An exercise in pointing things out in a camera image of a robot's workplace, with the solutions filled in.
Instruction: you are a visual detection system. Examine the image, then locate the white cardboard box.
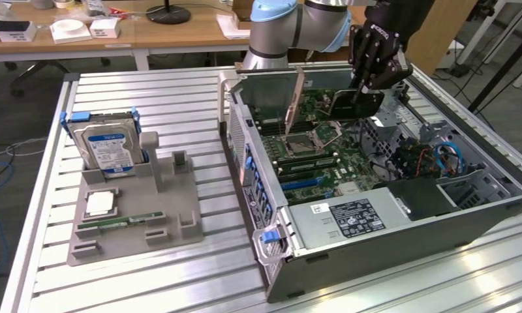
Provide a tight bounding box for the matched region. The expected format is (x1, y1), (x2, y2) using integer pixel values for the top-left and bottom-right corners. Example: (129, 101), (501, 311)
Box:
(88, 18), (122, 39)

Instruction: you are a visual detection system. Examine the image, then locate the open metal socket cover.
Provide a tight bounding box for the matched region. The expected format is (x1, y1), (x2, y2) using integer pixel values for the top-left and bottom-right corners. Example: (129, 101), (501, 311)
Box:
(312, 120), (344, 140)

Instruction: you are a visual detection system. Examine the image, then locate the wooden desk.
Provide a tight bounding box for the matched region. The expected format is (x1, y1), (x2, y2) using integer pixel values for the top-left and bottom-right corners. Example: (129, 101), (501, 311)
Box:
(0, 0), (375, 63)

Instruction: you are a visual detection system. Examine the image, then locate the black round lamp base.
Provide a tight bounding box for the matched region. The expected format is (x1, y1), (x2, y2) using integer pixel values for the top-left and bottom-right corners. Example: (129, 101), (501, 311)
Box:
(145, 0), (192, 25)

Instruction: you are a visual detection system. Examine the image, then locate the red wire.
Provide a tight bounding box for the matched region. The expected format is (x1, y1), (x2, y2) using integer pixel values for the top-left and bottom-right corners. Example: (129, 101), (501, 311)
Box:
(411, 148), (431, 179)

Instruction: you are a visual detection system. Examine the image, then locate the CPU socket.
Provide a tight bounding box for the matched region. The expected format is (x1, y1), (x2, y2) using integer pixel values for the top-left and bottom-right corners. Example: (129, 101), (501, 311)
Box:
(281, 133), (319, 154)

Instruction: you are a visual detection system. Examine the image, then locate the white floor cable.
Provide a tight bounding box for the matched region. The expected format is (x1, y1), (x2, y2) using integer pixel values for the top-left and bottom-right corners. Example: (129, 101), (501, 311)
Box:
(0, 136), (48, 157)

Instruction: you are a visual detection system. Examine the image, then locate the white table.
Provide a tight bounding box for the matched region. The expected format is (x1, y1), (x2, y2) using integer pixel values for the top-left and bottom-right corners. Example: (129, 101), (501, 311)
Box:
(455, 0), (522, 89)

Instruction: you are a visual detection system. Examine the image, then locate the wooden cabinet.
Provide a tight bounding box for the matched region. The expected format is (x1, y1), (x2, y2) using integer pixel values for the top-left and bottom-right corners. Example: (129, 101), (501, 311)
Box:
(347, 0), (479, 69)

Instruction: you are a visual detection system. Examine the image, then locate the grey disk bay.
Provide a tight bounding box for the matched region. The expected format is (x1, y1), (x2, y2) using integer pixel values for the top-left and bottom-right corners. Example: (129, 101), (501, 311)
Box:
(434, 169), (513, 209)

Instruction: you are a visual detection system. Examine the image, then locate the hard disk with blue caddy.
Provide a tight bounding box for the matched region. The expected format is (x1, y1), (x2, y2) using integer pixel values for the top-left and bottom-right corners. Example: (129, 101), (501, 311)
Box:
(58, 106), (151, 179)

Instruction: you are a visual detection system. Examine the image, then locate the metal drive cage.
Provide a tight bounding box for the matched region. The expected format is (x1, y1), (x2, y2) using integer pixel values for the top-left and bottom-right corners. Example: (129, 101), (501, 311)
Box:
(364, 97), (420, 154)

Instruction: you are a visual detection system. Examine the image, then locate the grey corner bracket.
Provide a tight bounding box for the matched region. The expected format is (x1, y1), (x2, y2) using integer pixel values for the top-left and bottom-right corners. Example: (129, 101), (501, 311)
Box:
(216, 70), (240, 128)

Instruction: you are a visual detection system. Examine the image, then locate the grey parts rack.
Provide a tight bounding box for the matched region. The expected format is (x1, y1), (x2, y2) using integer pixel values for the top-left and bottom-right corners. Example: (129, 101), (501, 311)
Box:
(66, 130), (205, 267)

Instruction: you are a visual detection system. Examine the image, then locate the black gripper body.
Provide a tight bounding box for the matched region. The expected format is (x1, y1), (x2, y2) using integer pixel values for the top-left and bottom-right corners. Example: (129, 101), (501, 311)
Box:
(363, 0), (434, 56)

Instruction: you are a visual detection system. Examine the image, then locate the open black PC case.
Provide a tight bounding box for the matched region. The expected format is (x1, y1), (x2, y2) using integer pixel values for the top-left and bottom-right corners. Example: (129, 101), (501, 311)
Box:
(223, 63), (522, 304)

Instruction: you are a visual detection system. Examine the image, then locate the white paper stack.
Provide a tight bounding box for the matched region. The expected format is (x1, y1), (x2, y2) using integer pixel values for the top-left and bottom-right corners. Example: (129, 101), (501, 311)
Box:
(215, 12), (253, 40)

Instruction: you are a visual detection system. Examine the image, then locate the black stand pole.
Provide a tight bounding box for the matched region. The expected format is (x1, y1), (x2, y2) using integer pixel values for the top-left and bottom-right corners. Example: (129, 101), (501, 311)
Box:
(467, 48), (522, 112)

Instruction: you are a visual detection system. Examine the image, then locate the black graphics card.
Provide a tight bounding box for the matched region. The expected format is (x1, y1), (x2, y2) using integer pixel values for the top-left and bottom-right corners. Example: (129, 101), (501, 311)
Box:
(283, 66), (386, 135)

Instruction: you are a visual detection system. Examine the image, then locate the grey power supply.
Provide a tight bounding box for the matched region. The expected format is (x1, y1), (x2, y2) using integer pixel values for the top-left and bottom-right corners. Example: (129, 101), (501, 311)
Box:
(285, 187), (414, 250)

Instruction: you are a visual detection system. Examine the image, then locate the white square holder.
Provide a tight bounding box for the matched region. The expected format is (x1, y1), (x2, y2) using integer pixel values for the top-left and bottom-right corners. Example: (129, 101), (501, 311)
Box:
(49, 18), (93, 45)

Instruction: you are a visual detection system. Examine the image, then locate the blue expansion slot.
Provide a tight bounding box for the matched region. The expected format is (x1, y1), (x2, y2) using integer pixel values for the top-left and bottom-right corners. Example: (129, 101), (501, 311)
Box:
(280, 177), (326, 192)

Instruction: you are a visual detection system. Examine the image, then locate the white box with black top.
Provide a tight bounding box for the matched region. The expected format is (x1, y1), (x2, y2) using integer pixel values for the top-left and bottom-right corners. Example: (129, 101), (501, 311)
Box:
(0, 20), (38, 43)

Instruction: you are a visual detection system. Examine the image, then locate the blue wire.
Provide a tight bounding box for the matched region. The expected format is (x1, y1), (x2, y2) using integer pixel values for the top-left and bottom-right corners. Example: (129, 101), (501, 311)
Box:
(432, 142), (466, 179)

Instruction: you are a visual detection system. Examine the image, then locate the green RAM stick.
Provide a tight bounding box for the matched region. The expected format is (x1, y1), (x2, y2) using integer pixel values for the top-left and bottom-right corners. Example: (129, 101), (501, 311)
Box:
(76, 211), (164, 229)

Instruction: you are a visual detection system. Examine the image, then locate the silver CPU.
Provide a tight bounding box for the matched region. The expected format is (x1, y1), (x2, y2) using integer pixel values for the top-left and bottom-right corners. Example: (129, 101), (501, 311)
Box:
(84, 192), (118, 216)

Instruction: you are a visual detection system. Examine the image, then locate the black office chair base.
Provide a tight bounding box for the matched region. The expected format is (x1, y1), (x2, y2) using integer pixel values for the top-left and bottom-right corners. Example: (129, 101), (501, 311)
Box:
(4, 57), (112, 97)

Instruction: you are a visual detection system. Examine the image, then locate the silver chipset heatsink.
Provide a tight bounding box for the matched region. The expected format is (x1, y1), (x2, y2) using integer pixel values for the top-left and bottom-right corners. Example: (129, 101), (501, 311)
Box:
(336, 182), (362, 195)

